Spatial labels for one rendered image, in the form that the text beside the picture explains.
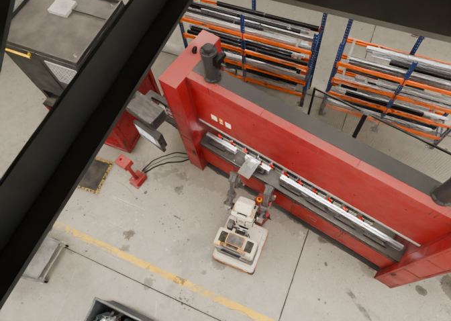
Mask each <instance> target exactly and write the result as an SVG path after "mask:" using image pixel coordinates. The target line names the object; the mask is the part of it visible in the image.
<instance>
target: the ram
mask: <svg viewBox="0 0 451 321"><path fill-rule="evenodd" d="M190 88H191V92H192V95H193V99H194V102H195V107H196V110H197V114H198V117H199V119H201V120H203V121H204V122H207V123H208V124H210V125H212V126H213V127H215V128H217V129H218V132H220V131H219V130H221V131H222V132H224V133H226V134H227V135H229V136H231V137H232V140H234V139H233V138H235V139H236V140H238V141H240V142H241V143H243V144H245V145H246V146H245V147H246V148H248V147H247V146H249V147H250V148H252V149H254V150H255V151H257V152H259V153H260V154H259V155H260V156H262V155H261V154H263V155H264V156H266V157H268V158H269V159H271V160H273V161H274V162H276V163H278V164H280V165H281V166H283V167H285V168H286V169H288V170H290V171H292V172H294V173H295V174H297V175H299V176H300V177H302V178H304V179H306V180H308V181H309V182H311V183H313V184H314V185H317V186H318V187H320V188H322V189H323V190H325V191H327V192H328V193H326V192H325V191H323V190H321V189H320V188H318V187H316V188H318V189H320V190H321V191H323V192H325V193H326V194H328V195H329V193H331V194H332V195H334V196H336V197H337V198H339V199H341V200H342V201H341V202H342V203H344V202H343V201H345V202H346V203H348V204H350V205H351V206H353V207H355V208H356V209H358V210H360V211H361V212H364V213H365V214H367V215H369V216H370V217H372V218H374V219H376V220H377V221H379V222H381V223H382V224H384V225H386V226H388V227H390V228H391V229H393V230H395V231H396V232H398V233H400V234H402V235H404V236H405V237H407V238H409V239H410V240H412V241H414V242H416V243H418V244H419V245H423V244H425V243H427V242H429V241H431V240H433V239H435V238H437V237H439V236H442V235H444V234H446V233H448V232H450V231H451V227H450V226H448V225H447V224H445V223H443V222H441V221H439V220H437V219H435V218H433V217H431V216H430V215H428V214H426V213H424V212H423V211H421V210H419V209H417V208H415V207H413V206H412V205H409V204H408V203H406V202H404V201H402V200H400V199H399V198H397V197H395V196H393V195H391V194H390V193H387V192H386V191H384V190H382V189H380V188H378V187H377V186H375V185H373V184H371V183H369V182H368V181H365V180H364V179H362V178H360V177H358V176H356V175H354V174H352V173H351V172H349V171H347V170H346V169H343V168H342V167H339V166H338V165H336V164H334V163H332V162H331V161H329V160H327V159H325V158H324V157H322V156H320V155H318V154H316V153H314V152H312V151H310V150H309V149H307V148H305V147H303V146H301V145H300V144H297V143H296V142H293V141H292V140H290V139H288V138H286V137H285V136H283V135H281V134H279V133H278V132H275V131H274V130H271V129H270V128H268V127H266V126H264V125H262V124H261V123H259V122H257V121H255V120H253V119H252V118H249V117H248V116H246V115H244V114H242V113H240V112H239V111H237V110H235V109H233V108H231V107H230V106H228V105H226V104H224V103H222V102H220V101H218V100H217V99H215V98H213V97H211V96H209V95H208V94H206V93H204V92H202V91H200V90H198V89H196V88H194V87H192V86H191V85H190ZM211 114H212V115H214V116H216V117H217V121H215V120H213V119H212V117H211ZM219 119H221V120H222V121H223V123H222V124H221V123H220V122H219ZM201 120H200V121H201ZM203 121H201V122H203ZM204 122H203V123H204ZM225 122H227V123H228V124H230V125H231V129H229V128H228V127H226V123H225ZM205 124H206V123H205ZM208 124H207V125H208ZM208 126H209V125H208ZM212 126H210V127H212ZM213 127H212V128H213ZM215 128H214V129H215ZM217 129H215V130H217ZM222 132H221V133H222ZM224 133H222V134H224ZM224 135H225V134H224ZM227 135H226V136H227ZM229 136H227V137H229ZM229 138H230V137H229ZM236 140H235V141H236ZM238 141H236V142H238ZM238 143H239V142H238ZM241 143H240V144H241ZM243 144H241V145H243ZM243 146H244V145H243ZM250 148H249V149H250ZM252 149H250V150H252ZM252 151H253V150H252ZM255 151H254V152H255ZM257 152H255V153H257ZM257 154H258V153H257ZM264 156H262V157H264ZM266 157H264V158H266ZM266 159H267V158H266ZM269 159H267V160H269ZM271 160H269V161H271ZM271 162H272V161H271ZM274 162H272V163H274ZM276 163H274V164H276ZM278 164H276V165H278ZM280 165H278V166H280ZM281 166H280V167H281ZM283 167H281V168H283ZM283 169H284V168H283ZM286 169H285V170H286ZM288 170H286V171H288ZM290 171H289V172H290ZM292 172H290V173H292ZM292 174H293V173H292ZM295 174H294V175H295ZM297 175H295V176H297ZM297 177H298V176H297ZM300 177H298V178H300ZM302 178H300V179H302ZM304 179H303V180H304ZM306 180H304V181H306ZM306 182H307V181H306ZM309 182H308V183H309ZM311 183H309V184H311ZM311 185H312V184H311ZM314 185H312V186H314ZM314 187H315V186H314ZM332 195H330V196H332ZM334 196H332V197H333V198H335V197H334ZM337 198H335V199H337ZM339 199H337V200H338V201H340V200H339ZM346 203H344V204H346ZM346 205H347V204H346ZM347 206H349V205H347ZM351 206H349V207H351ZM351 208H352V207H351ZM352 209H354V208H352ZM356 209H354V210H356ZM358 210H357V212H359V211H358ZM361 212H360V213H361ZM361 214H363V213H361ZM365 214H363V215H365ZM365 216H366V215H365ZM366 217H368V216H366ZM370 217H368V218H370ZM372 218H370V219H371V220H373V219H372ZM374 221H375V220H374ZM377 221H375V222H377ZM377 223H378V222H377ZM379 224H380V223H379ZM382 224H380V225H382ZM382 226H383V225H382ZM386 226H384V227H385V228H387V227H386ZM387 229H389V228H387ZM391 229H389V230H391ZM391 231H392V230H391ZM392 232H394V231H392ZM396 232H394V233H396ZM398 233H396V234H398ZM400 234H398V235H400ZM402 235H400V236H401V237H403V236H402ZM405 237H403V238H404V239H406V238H405ZM406 240H408V239H406ZM410 240H408V241H410ZM412 241H410V242H412ZM414 242H412V243H414ZM414 244H415V243H414ZM415 245H417V244H415ZM419 245H417V246H419Z"/></svg>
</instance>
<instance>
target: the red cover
mask: <svg viewBox="0 0 451 321"><path fill-rule="evenodd" d="M187 82H188V84H189V85H191V86H192V87H194V88H196V89H198V90H200V91H202V92H204V93H206V94H208V95H209V96H211V97H213V98H215V99H217V100H218V101H220V102H222V103H224V104H226V105H228V106H230V107H231V108H233V109H235V110H237V111H239V112H240V113H242V114H244V115H246V116H248V117H249V118H252V119H253V120H255V121H257V122H259V123H261V124H262V125H264V126H266V127H268V128H270V129H271V130H274V131H275V132H278V133H279V134H281V135H283V136H285V137H286V138H288V139H290V140H292V141H293V142H296V143H297V144H300V145H301V146H303V147H305V148H307V149H309V150H310V151H312V152H314V153H316V154H318V155H320V156H322V157H324V158H325V159H327V160H329V161H331V162H332V163H334V164H336V165H338V166H339V167H342V168H343V169H346V170H347V171H349V172H351V173H352V174H354V175H356V176H358V177H360V178H362V179H364V180H365V181H368V182H369V183H371V184H373V185H375V186H377V187H378V188H380V189H382V190H384V191H386V192H387V193H390V194H391V195H393V196H395V197H397V198H399V199H400V200H402V201H404V202H406V203H408V204H409V205H412V206H413V207H415V208H417V209H419V210H421V211H423V212H424V213H426V214H428V215H430V216H431V217H433V218H435V219H437V220H439V221H441V222H443V223H445V224H447V225H448V226H450V227H451V207H449V206H446V207H444V206H440V205H437V204H436V203H434V202H433V200H432V199H431V197H430V196H428V195H426V194H424V193H422V192H420V191H418V190H417V189H415V188H413V187H411V186H409V185H407V184H405V183H404V182H402V181H400V180H398V179H396V178H394V177H392V176H390V175H388V174H386V173H384V172H382V171H380V170H379V169H377V168H375V167H373V166H371V165H369V164H368V163H366V162H364V161H362V160H360V159H358V158H356V157H355V156H352V155H351V154H348V153H347V152H344V151H343V150H341V149H339V148H337V147H335V146H333V145H331V144H330V143H328V142H326V141H324V140H322V139H320V138H318V137H317V136H314V135H313V134H310V133H309V132H307V131H305V130H303V129H301V128H299V127H297V126H296V125H294V124H292V123H290V122H288V121H286V120H284V119H283V118H280V117H278V116H276V115H274V114H273V113H270V112H269V111H267V110H265V109H263V108H261V107H259V106H258V105H256V104H254V103H252V102H250V101H248V100H246V99H244V98H243V97H240V96H239V95H236V94H235V93H233V92H231V91H229V90H227V89H225V88H223V87H222V86H220V85H218V84H216V83H208V82H206V81H205V79H204V77H202V76H201V75H198V74H197V73H195V72H193V71H191V72H190V73H189V74H188V75H187Z"/></svg>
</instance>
